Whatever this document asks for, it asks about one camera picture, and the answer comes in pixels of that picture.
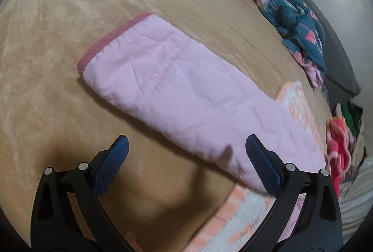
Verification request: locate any grey headboard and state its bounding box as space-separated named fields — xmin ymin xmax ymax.
xmin=211 ymin=0 xmax=362 ymax=101

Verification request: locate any pink quilted jacket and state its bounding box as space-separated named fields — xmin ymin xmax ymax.
xmin=77 ymin=12 xmax=327 ymax=193

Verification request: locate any pink fleece garment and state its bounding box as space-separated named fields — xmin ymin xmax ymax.
xmin=325 ymin=116 xmax=353 ymax=197

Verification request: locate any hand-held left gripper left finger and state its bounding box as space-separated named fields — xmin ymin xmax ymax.
xmin=31 ymin=135 xmax=137 ymax=252

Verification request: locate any white satin curtain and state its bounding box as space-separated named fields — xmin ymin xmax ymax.
xmin=339 ymin=157 xmax=373 ymax=229

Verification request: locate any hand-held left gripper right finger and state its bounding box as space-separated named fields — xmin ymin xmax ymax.
xmin=242 ymin=134 xmax=343 ymax=252

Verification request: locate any teal patterned quilt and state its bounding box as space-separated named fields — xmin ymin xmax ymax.
xmin=235 ymin=0 xmax=327 ymax=89

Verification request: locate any tan plush blanket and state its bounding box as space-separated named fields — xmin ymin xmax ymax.
xmin=0 ymin=0 xmax=330 ymax=252

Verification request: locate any pile of folded clothes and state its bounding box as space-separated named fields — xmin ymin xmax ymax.
xmin=335 ymin=102 xmax=368 ymax=180

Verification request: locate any orange and white checked blanket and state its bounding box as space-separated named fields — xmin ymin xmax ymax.
xmin=186 ymin=80 xmax=330 ymax=252

